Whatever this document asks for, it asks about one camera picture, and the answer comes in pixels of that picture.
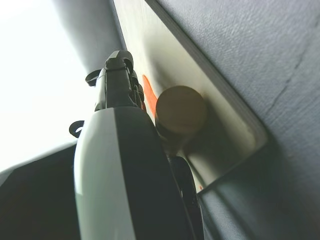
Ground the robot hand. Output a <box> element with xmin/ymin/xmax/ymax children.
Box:
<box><xmin>68</xmin><ymin>49</ymin><xmax>206</xmax><ymax>240</ymax></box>

